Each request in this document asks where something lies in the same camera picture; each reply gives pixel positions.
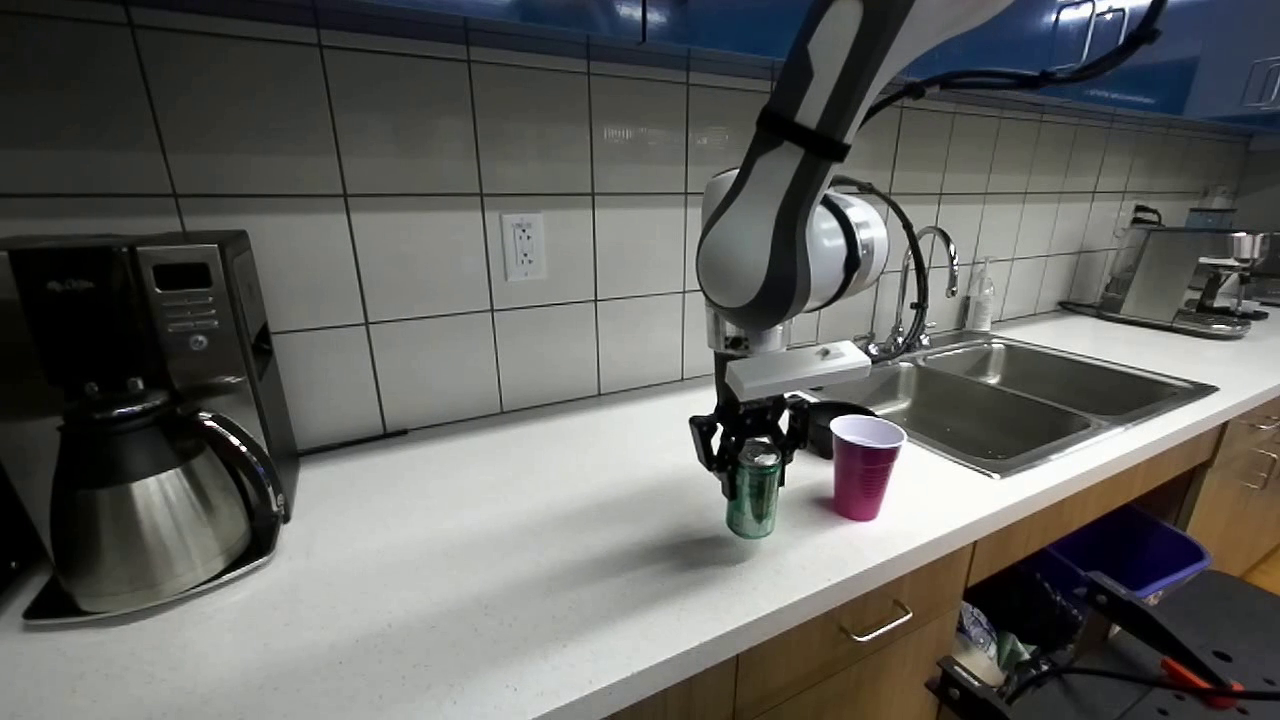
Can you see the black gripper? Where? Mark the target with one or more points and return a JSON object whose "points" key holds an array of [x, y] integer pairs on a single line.
{"points": [[755, 416]]}

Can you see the green soda can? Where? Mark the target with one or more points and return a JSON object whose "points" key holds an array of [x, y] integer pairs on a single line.
{"points": [[755, 500]]}

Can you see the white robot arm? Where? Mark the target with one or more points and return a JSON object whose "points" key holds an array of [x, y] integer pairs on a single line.
{"points": [[786, 225]]}

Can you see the pink plastic cup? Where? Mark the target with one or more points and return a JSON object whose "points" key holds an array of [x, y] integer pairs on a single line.
{"points": [[865, 475]]}

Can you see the wooden lower cabinet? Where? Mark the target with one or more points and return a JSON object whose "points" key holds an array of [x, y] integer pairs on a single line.
{"points": [[855, 664]]}

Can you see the chrome sink faucet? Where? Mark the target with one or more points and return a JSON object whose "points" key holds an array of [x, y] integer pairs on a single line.
{"points": [[951, 255]]}

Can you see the stainless steel double sink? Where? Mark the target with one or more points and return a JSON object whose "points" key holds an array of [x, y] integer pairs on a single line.
{"points": [[1040, 394]]}

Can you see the blue plastic bin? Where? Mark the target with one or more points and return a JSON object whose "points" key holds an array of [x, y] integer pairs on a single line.
{"points": [[1135, 551]]}

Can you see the silver espresso machine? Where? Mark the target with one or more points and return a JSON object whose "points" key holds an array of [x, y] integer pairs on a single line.
{"points": [[1183, 273]]}

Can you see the blue upper cabinet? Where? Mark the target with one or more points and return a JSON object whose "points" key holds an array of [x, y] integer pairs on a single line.
{"points": [[532, 17]]}

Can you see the black equipment cart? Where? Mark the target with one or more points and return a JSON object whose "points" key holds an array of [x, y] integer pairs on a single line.
{"points": [[1202, 625]]}

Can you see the red tool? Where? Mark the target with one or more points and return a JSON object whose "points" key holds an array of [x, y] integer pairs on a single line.
{"points": [[1202, 681]]}

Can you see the black coffee maker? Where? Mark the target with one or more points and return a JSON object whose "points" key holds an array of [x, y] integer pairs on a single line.
{"points": [[201, 322]]}

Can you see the steel coffee carafe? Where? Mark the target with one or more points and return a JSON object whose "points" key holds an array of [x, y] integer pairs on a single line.
{"points": [[147, 513]]}

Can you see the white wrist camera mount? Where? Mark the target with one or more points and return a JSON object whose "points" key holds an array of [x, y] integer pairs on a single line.
{"points": [[801, 368]]}

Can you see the white wall outlet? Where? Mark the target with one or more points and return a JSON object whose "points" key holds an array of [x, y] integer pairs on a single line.
{"points": [[524, 250]]}

